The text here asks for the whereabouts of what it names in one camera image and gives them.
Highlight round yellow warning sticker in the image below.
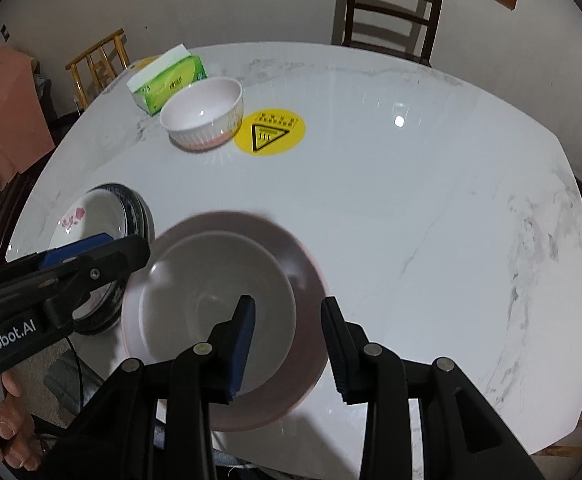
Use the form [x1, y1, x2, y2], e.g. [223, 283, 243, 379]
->
[234, 108, 306, 157]

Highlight bamboo chair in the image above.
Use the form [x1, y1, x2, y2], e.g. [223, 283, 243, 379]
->
[65, 28, 132, 111]

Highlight green tissue pack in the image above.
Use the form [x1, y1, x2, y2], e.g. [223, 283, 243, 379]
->
[126, 45, 208, 115]

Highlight pink cloth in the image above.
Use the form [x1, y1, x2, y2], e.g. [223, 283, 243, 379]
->
[0, 50, 56, 183]

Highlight black cable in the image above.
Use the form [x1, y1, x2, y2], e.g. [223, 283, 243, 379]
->
[65, 334, 89, 413]

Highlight white deep plate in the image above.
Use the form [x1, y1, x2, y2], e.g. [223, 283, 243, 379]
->
[138, 230, 298, 395]

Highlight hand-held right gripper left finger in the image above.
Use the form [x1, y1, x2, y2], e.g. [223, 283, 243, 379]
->
[53, 294, 257, 480]

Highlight pink shallow bowl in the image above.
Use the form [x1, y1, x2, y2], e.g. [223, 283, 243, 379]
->
[121, 211, 331, 433]

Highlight person's left hand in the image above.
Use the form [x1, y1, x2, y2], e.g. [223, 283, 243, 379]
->
[0, 370, 42, 471]

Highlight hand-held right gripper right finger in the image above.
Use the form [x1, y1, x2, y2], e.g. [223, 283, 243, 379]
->
[320, 296, 547, 480]

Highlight pink white ribbed bowl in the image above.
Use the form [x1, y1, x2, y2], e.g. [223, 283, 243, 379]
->
[159, 77, 245, 152]

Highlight white plate pink flowers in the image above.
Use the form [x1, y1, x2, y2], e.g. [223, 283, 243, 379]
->
[46, 187, 129, 322]

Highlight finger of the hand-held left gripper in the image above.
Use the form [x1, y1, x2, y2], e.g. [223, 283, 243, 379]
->
[43, 236, 151, 331]
[0, 232, 116, 286]

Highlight blue floral porcelain bowl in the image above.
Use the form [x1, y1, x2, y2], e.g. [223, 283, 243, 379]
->
[73, 182, 156, 337]

